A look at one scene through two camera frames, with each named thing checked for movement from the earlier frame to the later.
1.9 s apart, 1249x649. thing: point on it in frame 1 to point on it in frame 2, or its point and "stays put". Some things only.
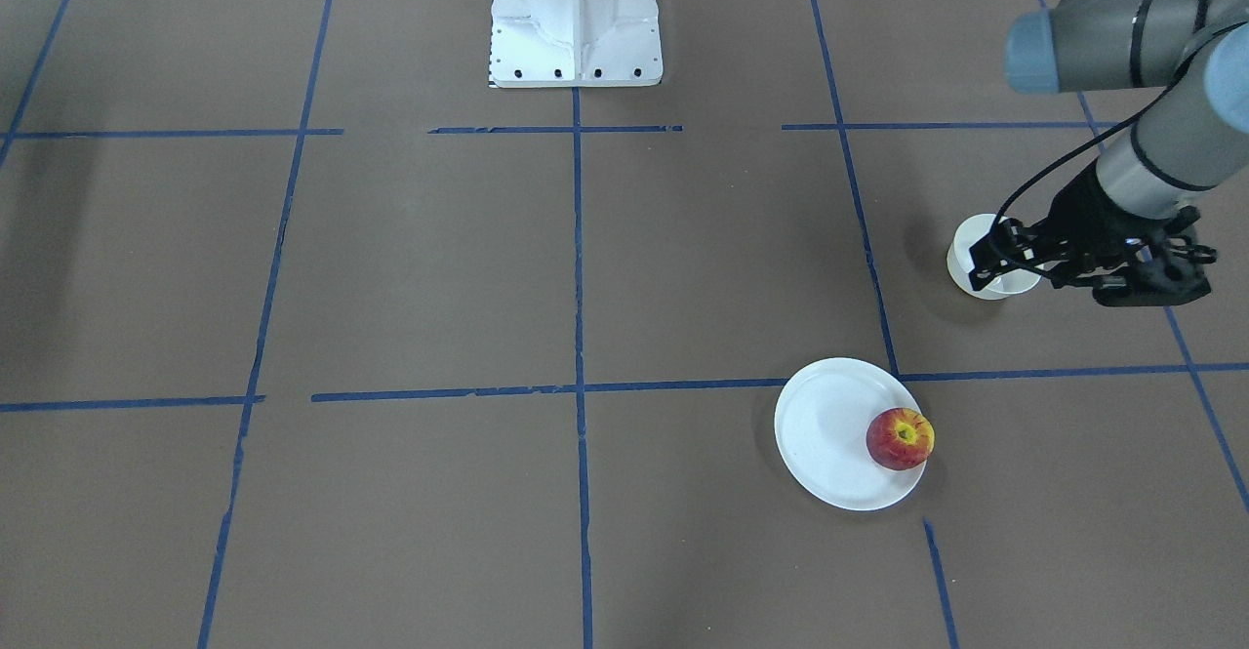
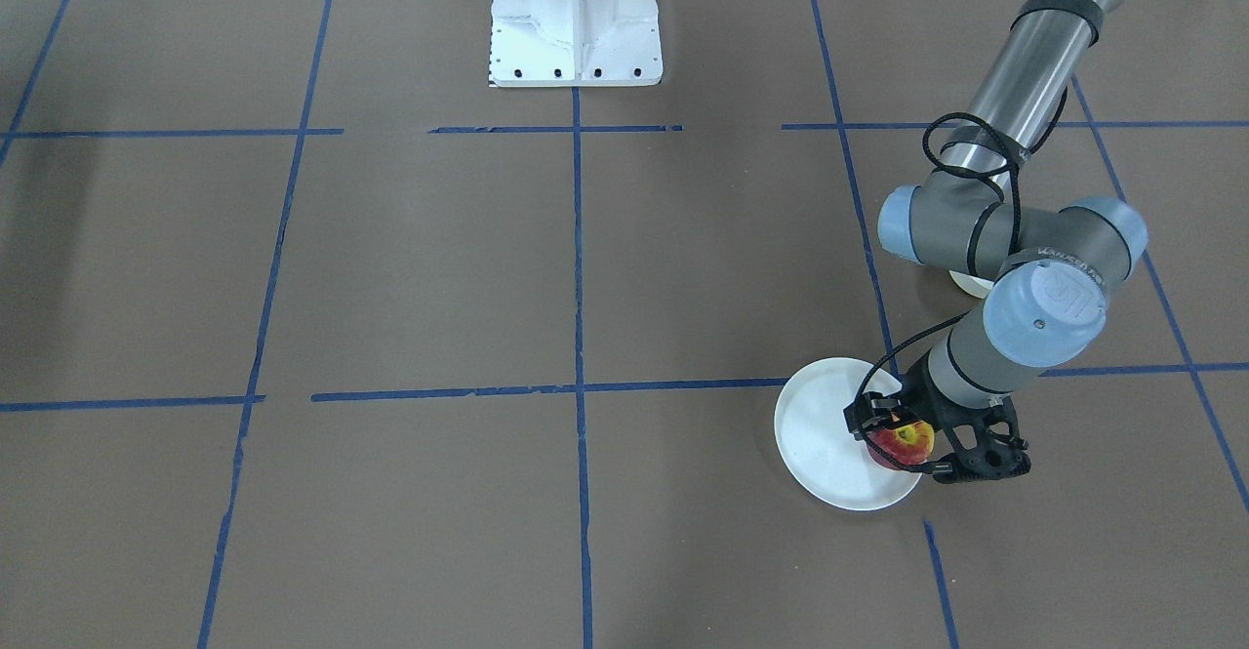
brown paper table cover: (312, 337) stays put
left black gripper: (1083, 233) to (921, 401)
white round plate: (822, 425) stays put
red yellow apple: (900, 438) stays put
